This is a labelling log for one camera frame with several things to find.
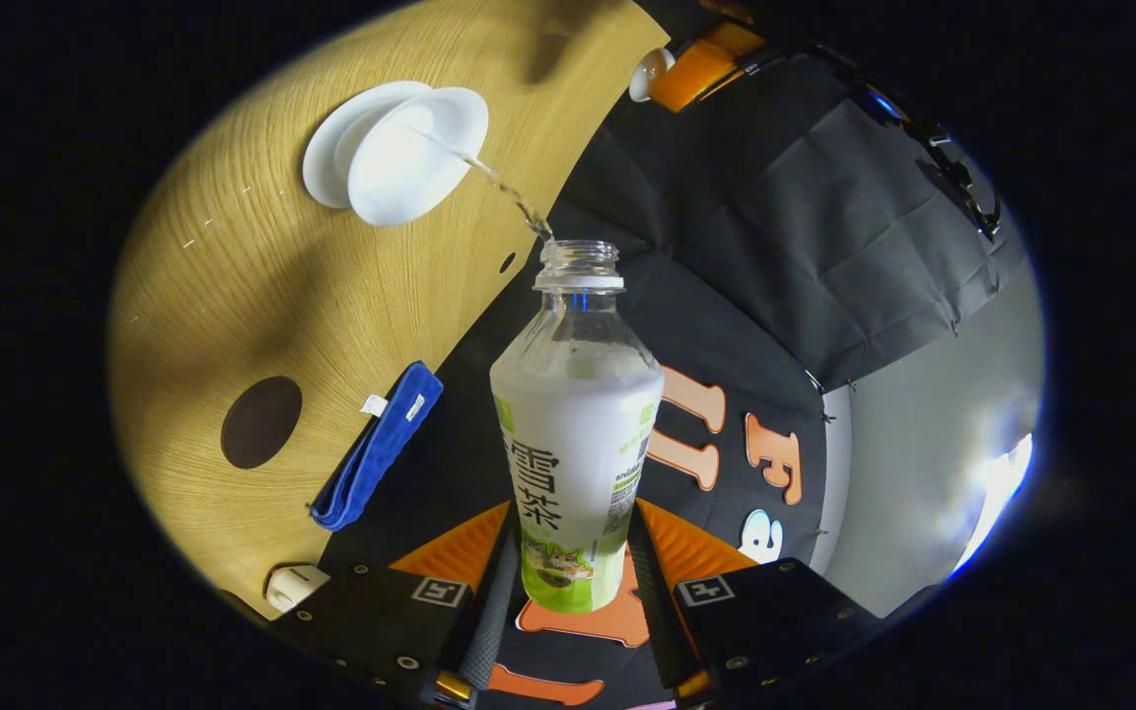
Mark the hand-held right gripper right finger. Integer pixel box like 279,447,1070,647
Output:
627,498,885,707

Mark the dark round coaster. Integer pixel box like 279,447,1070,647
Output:
221,376,304,470

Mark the water bottle with white label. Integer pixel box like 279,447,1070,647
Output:
489,240,666,614

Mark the white toaster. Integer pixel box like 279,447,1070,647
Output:
265,564,331,614

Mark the white saucer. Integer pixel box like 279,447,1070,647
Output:
302,81,433,210

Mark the white teacup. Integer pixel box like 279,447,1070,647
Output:
346,87,490,228

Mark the blue folded towel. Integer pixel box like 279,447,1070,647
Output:
310,361,445,533

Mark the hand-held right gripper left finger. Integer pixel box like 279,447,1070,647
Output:
277,501,520,707

